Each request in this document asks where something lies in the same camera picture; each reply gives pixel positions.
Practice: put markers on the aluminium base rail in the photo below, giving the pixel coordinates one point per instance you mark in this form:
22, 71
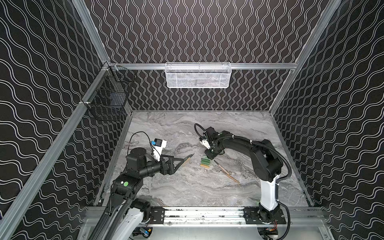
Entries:
229, 217

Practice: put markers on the black wire basket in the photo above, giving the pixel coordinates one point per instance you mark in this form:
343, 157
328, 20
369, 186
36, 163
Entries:
108, 102

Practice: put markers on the white wire mesh basket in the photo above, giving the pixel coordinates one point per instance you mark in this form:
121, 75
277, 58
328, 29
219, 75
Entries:
198, 78

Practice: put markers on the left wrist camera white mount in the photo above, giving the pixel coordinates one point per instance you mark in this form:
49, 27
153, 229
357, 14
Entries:
157, 146

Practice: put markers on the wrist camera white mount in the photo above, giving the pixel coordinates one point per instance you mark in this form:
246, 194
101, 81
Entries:
205, 143
157, 146

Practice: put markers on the aluminium corner frame post left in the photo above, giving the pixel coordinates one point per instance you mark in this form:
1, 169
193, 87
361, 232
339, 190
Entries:
91, 29

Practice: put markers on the aluminium left horizontal rail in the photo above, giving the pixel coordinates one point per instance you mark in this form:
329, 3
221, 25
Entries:
31, 188

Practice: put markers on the green pen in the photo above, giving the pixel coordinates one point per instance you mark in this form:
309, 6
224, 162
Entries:
189, 156

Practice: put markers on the aluminium back horizontal rail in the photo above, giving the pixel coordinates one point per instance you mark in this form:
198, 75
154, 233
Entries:
234, 66

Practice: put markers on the aluminium corner frame post right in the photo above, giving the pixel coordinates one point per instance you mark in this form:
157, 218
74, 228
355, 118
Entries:
314, 37

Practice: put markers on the aluminium horizontal rail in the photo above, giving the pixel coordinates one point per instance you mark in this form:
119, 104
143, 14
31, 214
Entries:
31, 188
234, 66

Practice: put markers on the aluminium corner frame post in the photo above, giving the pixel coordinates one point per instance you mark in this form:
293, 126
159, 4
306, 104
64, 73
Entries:
91, 29
314, 37

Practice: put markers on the green pen cap upper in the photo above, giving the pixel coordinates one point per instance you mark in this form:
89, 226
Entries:
203, 160

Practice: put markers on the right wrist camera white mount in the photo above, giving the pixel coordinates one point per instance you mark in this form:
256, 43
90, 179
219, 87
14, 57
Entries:
205, 143

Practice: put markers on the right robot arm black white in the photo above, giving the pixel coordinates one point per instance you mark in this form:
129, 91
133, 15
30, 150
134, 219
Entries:
268, 164

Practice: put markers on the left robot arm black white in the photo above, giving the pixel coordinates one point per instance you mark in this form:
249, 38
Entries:
126, 216

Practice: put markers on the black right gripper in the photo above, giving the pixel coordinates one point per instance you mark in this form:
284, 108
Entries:
212, 150

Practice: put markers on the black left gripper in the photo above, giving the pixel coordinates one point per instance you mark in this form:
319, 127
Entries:
169, 165

